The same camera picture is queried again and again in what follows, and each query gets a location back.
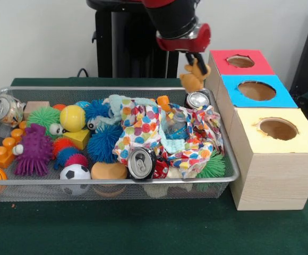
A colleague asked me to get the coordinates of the colourful dotted cloth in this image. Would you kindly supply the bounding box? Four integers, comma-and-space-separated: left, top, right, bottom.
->
112, 98, 225, 179

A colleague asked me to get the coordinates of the wooden box with three holes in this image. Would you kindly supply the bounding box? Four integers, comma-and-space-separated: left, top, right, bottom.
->
205, 49, 308, 211

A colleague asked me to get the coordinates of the blue spiky ball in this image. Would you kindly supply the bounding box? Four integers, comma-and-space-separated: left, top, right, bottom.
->
87, 124, 123, 163

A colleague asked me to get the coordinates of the black cable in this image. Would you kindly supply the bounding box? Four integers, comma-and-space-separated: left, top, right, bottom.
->
76, 67, 91, 78

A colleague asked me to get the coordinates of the yellow tennis ball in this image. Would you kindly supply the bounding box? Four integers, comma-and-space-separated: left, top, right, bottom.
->
59, 105, 87, 133

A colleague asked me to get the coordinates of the green spiky ball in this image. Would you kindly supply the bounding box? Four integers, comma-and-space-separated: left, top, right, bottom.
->
26, 106, 64, 139

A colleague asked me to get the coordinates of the mint green knitted cloth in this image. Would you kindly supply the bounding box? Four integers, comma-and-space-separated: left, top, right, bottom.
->
98, 94, 185, 154

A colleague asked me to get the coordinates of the small soccer ball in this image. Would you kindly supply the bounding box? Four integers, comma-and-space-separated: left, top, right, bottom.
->
59, 164, 91, 181

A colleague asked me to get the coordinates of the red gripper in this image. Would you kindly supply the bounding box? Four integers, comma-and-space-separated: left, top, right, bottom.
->
156, 23, 212, 74

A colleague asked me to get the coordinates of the orange foam cylinder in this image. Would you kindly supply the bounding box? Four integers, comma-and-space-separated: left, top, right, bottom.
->
90, 161, 128, 180

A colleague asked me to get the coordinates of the purple spiky toy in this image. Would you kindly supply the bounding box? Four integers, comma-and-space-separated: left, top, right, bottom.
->
14, 123, 54, 176

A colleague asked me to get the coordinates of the silver drink can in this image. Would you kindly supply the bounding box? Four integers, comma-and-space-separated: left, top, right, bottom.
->
127, 147, 157, 180

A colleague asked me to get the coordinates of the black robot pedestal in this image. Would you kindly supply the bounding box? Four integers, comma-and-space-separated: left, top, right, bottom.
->
85, 0, 199, 79

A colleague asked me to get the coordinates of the shallow metal mesh bin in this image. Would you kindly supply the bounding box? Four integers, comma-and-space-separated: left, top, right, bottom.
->
0, 86, 241, 202

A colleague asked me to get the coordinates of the brown teddy bear plush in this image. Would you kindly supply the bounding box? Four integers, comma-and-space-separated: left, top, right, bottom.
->
179, 58, 212, 93

